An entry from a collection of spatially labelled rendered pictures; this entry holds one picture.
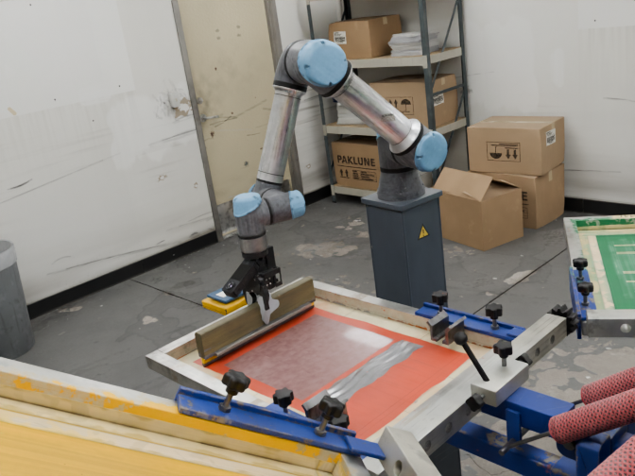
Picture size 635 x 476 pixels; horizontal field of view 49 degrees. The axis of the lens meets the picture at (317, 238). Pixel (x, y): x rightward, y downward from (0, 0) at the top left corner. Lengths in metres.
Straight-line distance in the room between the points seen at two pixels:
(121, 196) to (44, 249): 0.67
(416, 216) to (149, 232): 3.57
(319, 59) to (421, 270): 0.79
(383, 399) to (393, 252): 0.71
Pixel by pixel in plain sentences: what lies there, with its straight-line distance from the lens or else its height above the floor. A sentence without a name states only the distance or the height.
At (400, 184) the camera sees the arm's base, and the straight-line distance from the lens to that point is 2.16.
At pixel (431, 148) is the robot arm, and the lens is 2.01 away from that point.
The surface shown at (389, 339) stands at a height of 0.96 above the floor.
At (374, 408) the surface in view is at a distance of 1.59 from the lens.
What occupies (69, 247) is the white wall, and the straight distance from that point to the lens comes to 5.21.
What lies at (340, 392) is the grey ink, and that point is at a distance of 1.65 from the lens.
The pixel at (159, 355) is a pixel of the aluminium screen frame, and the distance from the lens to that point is 1.92.
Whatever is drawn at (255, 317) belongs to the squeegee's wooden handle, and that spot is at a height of 1.02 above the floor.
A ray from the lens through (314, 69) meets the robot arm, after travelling 1.81.
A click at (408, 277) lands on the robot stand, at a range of 2.20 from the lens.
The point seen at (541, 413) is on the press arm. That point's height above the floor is 1.04.
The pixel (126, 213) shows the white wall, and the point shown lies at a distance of 5.38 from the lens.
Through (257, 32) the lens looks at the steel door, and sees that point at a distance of 6.14.
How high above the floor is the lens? 1.83
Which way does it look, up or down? 19 degrees down
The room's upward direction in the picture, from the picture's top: 8 degrees counter-clockwise
